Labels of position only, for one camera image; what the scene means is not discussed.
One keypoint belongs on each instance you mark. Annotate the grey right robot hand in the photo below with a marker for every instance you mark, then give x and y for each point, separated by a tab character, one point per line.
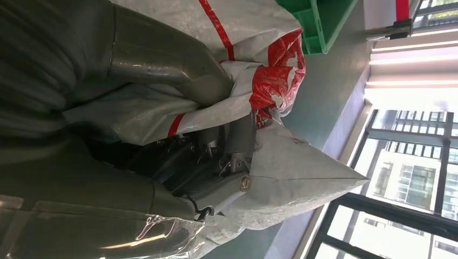
168	60

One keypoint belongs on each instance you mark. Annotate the metal bracket with red post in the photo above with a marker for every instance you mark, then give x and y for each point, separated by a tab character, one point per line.
393	30

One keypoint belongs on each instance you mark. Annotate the black window frame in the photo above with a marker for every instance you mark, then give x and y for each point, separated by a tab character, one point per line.
443	143

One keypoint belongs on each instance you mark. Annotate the green plastic crate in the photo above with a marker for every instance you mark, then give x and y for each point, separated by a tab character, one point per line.
318	21

